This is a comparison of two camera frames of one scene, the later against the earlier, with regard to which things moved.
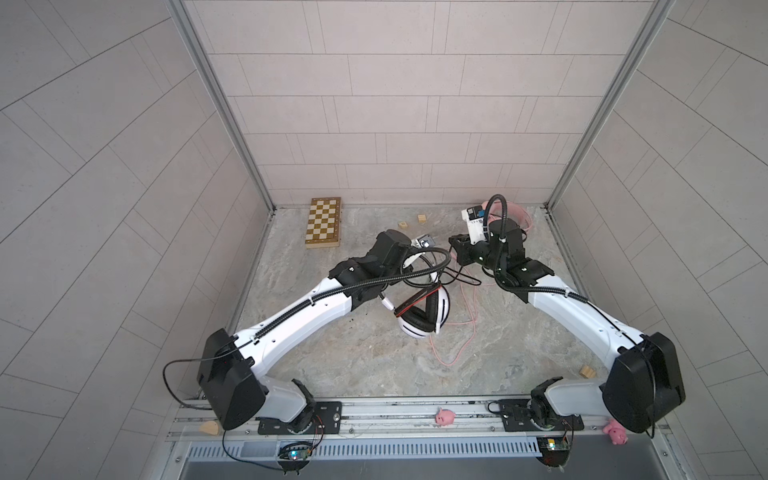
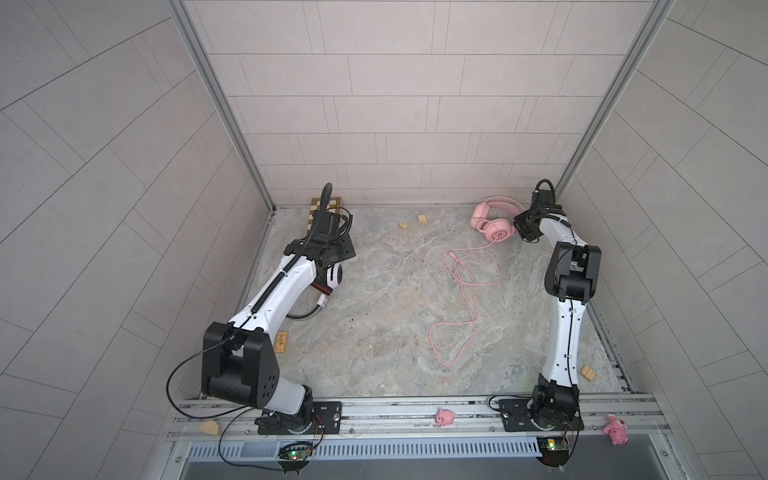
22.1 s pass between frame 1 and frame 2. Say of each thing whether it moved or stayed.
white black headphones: moved
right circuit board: stayed
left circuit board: stayed
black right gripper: moved
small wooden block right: stayed
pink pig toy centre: stayed
